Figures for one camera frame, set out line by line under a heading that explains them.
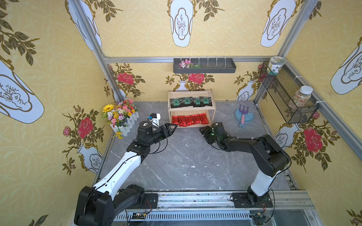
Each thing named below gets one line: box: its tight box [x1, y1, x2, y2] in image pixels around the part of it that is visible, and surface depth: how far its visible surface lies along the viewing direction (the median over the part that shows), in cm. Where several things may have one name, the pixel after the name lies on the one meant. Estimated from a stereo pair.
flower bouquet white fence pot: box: [101, 98, 140, 140], surface depth 94 cm
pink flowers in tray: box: [178, 58, 201, 69], surface depth 89 cm
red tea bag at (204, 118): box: [199, 113, 210, 125], surface depth 108 cm
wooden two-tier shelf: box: [167, 89, 217, 129], surface depth 97 cm
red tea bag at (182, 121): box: [178, 115, 188, 127], surface depth 105 cm
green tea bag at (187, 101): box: [181, 96, 194, 107], surface depth 94 cm
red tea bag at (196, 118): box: [191, 113, 202, 124], surface depth 108 cm
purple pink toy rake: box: [238, 104, 249, 128], surface depth 116 cm
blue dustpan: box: [234, 108, 255, 127], surface depth 113 cm
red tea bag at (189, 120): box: [185, 115, 195, 126], surface depth 106 cm
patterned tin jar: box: [266, 56, 286, 76], surface depth 87 cm
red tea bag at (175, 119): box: [171, 115, 180, 125], surface depth 106 cm
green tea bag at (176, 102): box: [169, 97, 182, 109], surface depth 94 cm
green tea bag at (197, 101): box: [192, 96, 206, 108], surface depth 94 cm
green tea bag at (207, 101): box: [202, 96, 213, 107], surface depth 94 cm
